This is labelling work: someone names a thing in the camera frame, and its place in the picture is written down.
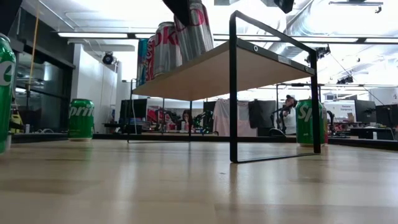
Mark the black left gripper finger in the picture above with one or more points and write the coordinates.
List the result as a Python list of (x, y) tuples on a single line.
[(180, 9)]

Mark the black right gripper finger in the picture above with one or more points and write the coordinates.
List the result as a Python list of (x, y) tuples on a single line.
[(284, 4)]

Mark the silver Diet Coke can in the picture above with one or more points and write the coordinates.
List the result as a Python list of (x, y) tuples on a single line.
[(325, 124), (168, 49), (196, 34)]

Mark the red Coca-Cola can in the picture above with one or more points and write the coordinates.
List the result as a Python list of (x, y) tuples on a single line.
[(150, 59)]

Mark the blue Red Bull can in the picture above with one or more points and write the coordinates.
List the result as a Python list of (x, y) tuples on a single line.
[(142, 62)]

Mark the green Sprite can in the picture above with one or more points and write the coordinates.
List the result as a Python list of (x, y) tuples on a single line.
[(6, 99), (81, 124), (306, 127)]

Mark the person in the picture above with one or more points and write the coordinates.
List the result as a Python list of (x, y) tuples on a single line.
[(186, 116), (290, 119)]

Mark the black monitor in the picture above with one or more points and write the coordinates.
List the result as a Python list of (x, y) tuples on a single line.
[(133, 109), (365, 110), (387, 115)]

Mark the black hanging cloth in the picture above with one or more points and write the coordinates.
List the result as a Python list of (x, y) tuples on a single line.
[(262, 113)]

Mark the white hanging cloth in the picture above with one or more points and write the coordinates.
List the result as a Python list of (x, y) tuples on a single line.
[(224, 118)]

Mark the white sign board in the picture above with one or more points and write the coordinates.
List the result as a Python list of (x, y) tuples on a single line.
[(342, 109)]

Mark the wooden shelf with black frame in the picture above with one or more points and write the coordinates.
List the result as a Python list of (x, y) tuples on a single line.
[(217, 71)]

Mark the black ceiling camera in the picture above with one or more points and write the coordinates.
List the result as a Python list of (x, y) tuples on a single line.
[(108, 58)]

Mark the black metal rig frame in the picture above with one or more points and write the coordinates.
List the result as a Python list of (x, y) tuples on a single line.
[(202, 138)]

